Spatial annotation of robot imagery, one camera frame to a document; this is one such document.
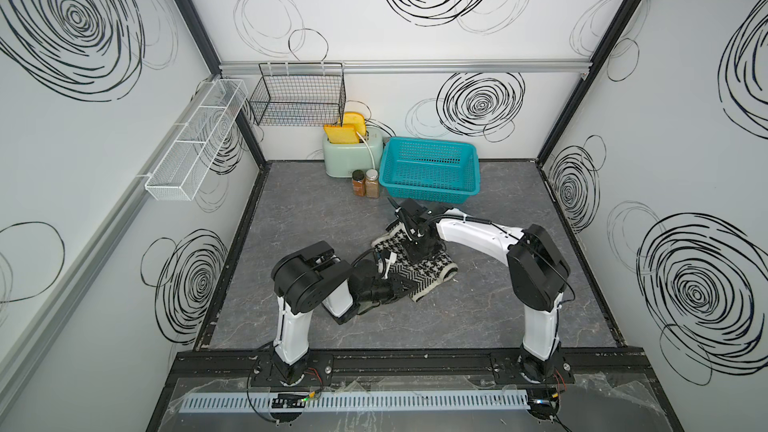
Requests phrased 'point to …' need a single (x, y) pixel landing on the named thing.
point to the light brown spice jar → (372, 190)
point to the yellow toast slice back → (357, 120)
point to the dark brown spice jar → (358, 183)
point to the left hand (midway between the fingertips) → (417, 290)
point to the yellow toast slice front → (342, 134)
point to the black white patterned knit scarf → (425, 274)
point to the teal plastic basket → (430, 169)
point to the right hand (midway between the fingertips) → (414, 257)
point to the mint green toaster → (375, 140)
